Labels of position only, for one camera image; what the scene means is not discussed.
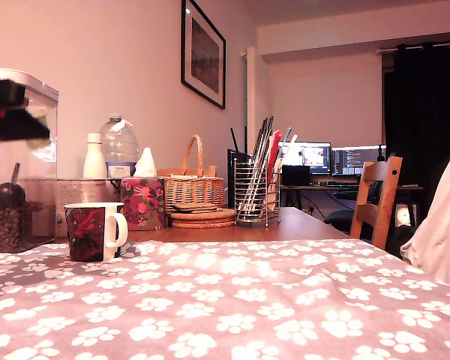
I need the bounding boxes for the clear storage container, white lid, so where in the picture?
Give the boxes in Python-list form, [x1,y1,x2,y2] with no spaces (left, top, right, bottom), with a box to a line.
[0,68,60,254]

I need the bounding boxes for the dark brown scoop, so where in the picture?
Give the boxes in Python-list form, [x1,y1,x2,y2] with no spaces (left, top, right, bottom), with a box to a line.
[0,162,27,210]

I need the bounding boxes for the white slim bottle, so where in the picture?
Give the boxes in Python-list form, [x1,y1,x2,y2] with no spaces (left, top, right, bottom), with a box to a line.
[82,133,108,180]

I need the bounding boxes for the brown pellets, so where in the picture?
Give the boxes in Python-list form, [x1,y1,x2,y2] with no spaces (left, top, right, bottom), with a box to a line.
[0,202,42,254]

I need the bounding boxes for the large clear water bottle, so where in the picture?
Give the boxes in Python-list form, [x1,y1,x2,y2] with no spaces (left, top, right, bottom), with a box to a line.
[98,113,140,179]

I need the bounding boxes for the white mug with red flowers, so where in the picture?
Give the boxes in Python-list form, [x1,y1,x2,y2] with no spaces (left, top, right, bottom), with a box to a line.
[64,202,129,263]

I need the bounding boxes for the white tissue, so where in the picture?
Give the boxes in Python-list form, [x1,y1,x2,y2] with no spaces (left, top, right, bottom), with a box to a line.
[133,147,158,179]

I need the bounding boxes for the floral tissue box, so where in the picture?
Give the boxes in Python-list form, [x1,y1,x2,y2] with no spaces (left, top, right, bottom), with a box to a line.
[118,176,167,232]

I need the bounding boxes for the square cork coasters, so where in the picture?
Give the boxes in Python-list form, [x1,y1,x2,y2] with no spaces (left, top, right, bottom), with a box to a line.
[171,202,218,214]

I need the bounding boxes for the black framed picture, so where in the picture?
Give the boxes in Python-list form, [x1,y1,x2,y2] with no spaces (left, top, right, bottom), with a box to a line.
[180,0,227,110]

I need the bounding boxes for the round cork trivet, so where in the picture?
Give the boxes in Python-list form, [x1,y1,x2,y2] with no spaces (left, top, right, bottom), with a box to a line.
[169,219,236,230]
[166,208,236,223]

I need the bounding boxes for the black router with antennas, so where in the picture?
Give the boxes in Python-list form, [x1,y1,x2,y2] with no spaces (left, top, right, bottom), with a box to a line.
[226,126,254,209]

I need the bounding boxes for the dark metal rod utensil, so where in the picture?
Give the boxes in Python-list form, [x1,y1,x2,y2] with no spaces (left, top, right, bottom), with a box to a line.
[242,115,275,221]
[246,118,267,211]

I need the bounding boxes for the red flat utensil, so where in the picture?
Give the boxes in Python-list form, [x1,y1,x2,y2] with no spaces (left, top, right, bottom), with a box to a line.
[267,130,282,181]

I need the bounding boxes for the small black box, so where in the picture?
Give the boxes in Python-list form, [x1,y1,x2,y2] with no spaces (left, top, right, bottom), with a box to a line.
[280,165,311,188]

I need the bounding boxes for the grey paw-print cloth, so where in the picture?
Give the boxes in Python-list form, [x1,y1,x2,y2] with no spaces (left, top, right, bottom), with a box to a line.
[0,238,450,360]

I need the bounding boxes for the monitor with bright screen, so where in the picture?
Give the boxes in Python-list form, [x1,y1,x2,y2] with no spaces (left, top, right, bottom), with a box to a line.
[277,141,332,176]

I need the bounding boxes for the backlit keyboard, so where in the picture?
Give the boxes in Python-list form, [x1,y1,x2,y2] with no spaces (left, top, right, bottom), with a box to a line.
[310,178,361,188]

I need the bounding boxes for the dark green office chair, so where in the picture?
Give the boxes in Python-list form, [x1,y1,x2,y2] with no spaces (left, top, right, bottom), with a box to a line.
[323,209,355,236]

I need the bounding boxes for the monitor with dark screen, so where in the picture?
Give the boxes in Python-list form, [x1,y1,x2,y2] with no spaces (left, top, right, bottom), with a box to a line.
[331,145,387,177]

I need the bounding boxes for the wooden chair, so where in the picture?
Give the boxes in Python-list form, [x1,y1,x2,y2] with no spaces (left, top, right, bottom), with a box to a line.
[349,156,404,251]

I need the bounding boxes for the white curtain rod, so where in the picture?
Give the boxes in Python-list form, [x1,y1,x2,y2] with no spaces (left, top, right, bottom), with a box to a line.
[376,40,450,56]

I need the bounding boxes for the dark desk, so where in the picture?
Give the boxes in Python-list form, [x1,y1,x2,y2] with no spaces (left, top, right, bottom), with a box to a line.
[279,182,425,222]

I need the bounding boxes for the computer case with lit fan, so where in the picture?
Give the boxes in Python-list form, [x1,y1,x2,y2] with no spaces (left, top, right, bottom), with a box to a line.
[394,203,418,229]

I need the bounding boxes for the black curtain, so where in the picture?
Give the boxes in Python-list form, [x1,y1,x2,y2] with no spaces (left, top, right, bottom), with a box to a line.
[382,39,450,260]

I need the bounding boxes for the beige garment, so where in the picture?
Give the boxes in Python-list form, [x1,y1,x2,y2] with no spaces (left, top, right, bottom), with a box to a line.
[399,147,450,292]

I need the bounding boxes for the wicker basket with handle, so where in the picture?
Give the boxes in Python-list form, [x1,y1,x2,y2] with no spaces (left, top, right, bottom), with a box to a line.
[156,134,226,214]

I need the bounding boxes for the chrome wire utensil rack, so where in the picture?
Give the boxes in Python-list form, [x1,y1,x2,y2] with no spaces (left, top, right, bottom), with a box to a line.
[232,157,282,229]

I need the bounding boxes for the grey utensil handle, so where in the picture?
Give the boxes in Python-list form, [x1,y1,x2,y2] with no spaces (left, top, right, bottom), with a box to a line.
[279,127,293,161]

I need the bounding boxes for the pale wooden utensil handle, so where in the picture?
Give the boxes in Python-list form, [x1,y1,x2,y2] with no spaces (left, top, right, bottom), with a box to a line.
[276,133,299,170]

